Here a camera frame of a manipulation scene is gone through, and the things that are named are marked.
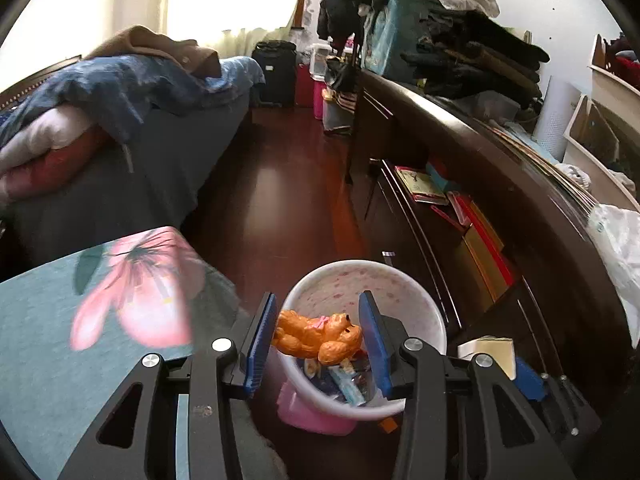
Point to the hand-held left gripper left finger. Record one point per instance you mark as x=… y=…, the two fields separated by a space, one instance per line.
x=260 y=345

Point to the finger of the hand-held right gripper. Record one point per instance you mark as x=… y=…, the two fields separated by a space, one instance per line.
x=530 y=382

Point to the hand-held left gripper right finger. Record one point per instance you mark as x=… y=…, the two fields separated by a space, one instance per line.
x=372 y=345

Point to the small white box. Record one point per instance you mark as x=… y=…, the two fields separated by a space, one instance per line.
x=487 y=355

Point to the orange toy bear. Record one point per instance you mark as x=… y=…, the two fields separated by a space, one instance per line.
x=320 y=340

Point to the dark printed card packet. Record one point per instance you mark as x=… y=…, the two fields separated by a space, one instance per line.
x=322 y=385

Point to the white pink-speckled plastic bin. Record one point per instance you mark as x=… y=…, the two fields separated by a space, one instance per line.
x=340 y=280

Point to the orange cube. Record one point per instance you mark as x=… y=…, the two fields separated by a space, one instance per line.
x=387 y=425

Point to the pink plastic container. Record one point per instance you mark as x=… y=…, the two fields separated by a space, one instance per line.
x=320 y=102
x=310 y=417

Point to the gold box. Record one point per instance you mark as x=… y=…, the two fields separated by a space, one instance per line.
x=480 y=265

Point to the white plastic bag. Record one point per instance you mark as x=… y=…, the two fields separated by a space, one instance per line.
x=620 y=250

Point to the pink red book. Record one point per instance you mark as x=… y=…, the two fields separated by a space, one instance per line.
x=420 y=185

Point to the grey bed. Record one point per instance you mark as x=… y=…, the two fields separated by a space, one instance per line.
x=165 y=160

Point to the teal floral tablecloth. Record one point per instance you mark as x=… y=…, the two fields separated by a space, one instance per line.
x=50 y=320

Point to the dark wooden cabinet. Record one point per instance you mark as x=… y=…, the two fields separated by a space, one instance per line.
x=500 y=170

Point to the clear plastic container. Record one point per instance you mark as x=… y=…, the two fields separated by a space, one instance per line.
x=337 y=115

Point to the red quilt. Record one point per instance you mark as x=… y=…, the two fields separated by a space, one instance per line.
x=65 y=160

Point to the white perforated roll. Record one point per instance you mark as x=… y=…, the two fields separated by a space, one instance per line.
x=560 y=115

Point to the black suitcase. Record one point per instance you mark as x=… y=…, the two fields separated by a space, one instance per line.
x=272 y=72

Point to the white lidded container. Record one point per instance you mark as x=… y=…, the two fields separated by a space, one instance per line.
x=319 y=60

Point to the pile of dark clothes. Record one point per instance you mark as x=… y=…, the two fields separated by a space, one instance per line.
x=480 y=70

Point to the white shelf unit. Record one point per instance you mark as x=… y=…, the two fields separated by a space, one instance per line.
x=600 y=90

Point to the white curtain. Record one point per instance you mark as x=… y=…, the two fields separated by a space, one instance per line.
x=250 y=42

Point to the pale pink quilt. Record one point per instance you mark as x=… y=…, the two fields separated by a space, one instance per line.
x=45 y=130

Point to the blue patterned quilt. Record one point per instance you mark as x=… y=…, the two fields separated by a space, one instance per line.
x=100 y=85

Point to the teal storage box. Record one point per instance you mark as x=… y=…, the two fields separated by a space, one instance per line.
x=395 y=35

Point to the brown cloth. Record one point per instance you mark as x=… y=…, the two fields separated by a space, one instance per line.
x=150 y=42

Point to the dark wooden headboard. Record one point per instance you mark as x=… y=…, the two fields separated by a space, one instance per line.
x=30 y=85

